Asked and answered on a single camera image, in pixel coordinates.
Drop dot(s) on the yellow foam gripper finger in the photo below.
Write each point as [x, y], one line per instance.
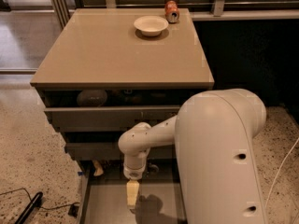
[132, 190]

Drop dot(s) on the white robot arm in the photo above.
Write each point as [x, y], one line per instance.
[212, 134]

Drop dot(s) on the bottom grey drawer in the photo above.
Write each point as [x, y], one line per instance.
[159, 200]

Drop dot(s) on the grey drawer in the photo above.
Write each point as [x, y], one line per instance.
[159, 200]
[110, 151]
[106, 119]

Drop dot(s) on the snack bag in drawer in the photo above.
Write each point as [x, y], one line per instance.
[103, 167]

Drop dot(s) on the middle grey drawer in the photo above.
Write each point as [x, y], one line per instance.
[110, 151]

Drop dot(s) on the top grey drawer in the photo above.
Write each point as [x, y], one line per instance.
[106, 119]

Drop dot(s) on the dark round object in drawer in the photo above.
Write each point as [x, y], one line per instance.
[92, 98]

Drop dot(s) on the grey drawer cabinet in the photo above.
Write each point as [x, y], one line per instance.
[100, 49]

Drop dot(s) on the black bar on floor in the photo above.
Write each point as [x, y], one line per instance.
[31, 206]

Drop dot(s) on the white bowl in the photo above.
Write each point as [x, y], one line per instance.
[150, 25]

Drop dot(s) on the orange soda can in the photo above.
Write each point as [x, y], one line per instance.
[171, 11]

